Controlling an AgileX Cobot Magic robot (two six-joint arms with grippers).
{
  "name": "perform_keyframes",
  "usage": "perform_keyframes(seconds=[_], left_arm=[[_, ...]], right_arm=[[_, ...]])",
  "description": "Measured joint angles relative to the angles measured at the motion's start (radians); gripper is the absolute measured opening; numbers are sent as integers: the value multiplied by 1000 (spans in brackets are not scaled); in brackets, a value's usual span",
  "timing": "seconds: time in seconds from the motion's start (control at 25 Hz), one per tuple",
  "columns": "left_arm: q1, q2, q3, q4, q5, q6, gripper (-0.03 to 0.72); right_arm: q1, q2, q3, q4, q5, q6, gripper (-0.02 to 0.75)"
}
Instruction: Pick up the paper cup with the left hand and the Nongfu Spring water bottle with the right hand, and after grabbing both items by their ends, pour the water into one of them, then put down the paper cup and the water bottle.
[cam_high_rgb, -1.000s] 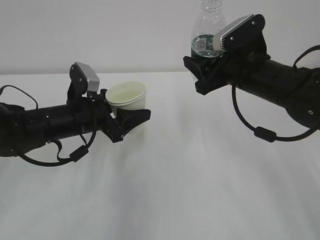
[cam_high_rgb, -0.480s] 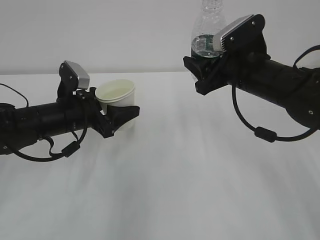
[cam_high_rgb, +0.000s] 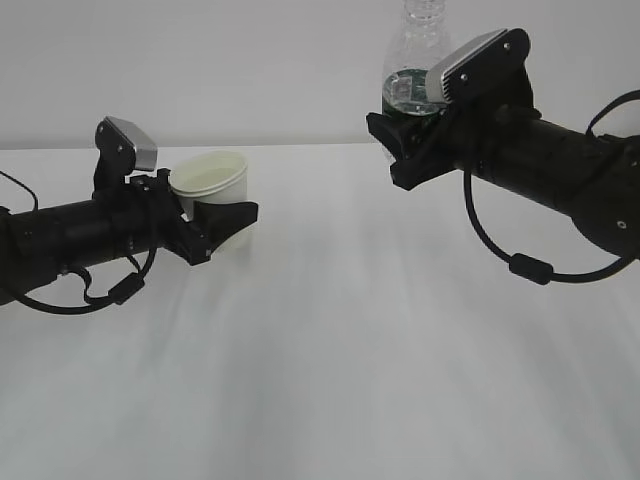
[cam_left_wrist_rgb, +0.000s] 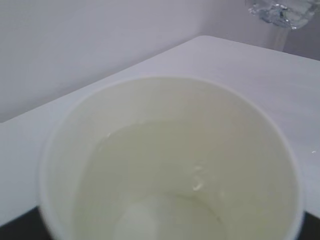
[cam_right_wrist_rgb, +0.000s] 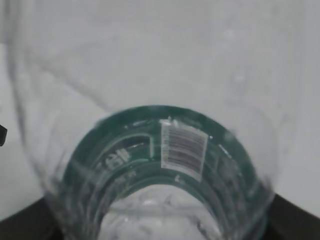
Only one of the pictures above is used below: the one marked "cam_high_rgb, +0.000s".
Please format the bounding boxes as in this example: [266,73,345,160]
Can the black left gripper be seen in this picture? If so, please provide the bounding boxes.
[92,168,259,266]

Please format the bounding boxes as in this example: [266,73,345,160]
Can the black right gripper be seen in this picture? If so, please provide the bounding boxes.
[366,66,542,191]

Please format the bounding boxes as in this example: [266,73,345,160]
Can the white paper cup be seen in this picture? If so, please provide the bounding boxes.
[169,150,248,221]

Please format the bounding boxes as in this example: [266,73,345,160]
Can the clear plastic water bottle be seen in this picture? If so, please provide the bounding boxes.
[381,1,451,117]

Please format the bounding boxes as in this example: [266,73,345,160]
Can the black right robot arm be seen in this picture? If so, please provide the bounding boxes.
[366,68,639,258]

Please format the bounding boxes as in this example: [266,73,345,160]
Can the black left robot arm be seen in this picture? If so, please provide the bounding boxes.
[1,169,259,315]

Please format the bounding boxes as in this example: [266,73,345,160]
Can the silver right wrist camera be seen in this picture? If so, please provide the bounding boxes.
[424,28,531,105]

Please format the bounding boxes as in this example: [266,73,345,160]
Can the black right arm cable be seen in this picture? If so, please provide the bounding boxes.
[462,89,640,286]

